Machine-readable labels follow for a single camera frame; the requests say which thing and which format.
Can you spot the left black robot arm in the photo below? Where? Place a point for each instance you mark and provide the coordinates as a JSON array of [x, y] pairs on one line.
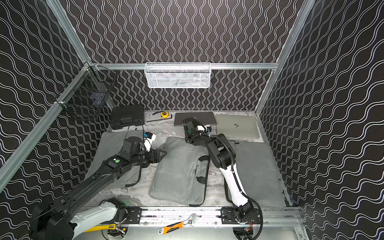
[[63, 220]]

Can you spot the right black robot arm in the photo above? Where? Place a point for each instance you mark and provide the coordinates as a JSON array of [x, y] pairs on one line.
[[223, 157]]

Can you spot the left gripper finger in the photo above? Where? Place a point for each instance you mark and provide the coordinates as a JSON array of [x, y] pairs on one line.
[[159, 159], [161, 152]]

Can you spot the silver laptop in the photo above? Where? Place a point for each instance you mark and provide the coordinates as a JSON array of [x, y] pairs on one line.
[[235, 126]]

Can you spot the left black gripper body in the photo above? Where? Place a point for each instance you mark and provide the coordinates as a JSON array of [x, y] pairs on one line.
[[154, 156]]

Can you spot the white wire mesh basket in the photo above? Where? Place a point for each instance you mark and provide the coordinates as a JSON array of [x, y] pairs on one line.
[[178, 75]]

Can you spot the orange adjustable wrench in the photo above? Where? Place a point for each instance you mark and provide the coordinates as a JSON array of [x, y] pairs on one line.
[[172, 227]]

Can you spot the black plastic tool case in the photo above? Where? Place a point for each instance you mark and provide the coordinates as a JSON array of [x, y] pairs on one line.
[[132, 115]]

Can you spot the yellow pipe wrench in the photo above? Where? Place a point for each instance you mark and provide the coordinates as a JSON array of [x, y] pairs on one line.
[[112, 229]]

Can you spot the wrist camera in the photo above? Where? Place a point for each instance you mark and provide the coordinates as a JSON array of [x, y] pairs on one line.
[[204, 128], [148, 139]]

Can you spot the yellow tape measure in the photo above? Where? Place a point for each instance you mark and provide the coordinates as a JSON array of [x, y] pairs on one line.
[[164, 114]]

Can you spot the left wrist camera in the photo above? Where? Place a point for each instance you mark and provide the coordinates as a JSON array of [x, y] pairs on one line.
[[148, 139]]

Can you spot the black wire basket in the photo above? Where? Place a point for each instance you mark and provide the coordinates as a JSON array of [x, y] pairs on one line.
[[90, 94]]

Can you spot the black hex key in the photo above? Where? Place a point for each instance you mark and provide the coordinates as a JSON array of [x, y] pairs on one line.
[[162, 119]]

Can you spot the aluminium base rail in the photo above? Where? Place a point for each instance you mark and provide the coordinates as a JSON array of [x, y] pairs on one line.
[[209, 217]]

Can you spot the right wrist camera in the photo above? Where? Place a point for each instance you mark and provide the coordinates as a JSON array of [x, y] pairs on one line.
[[204, 128]]

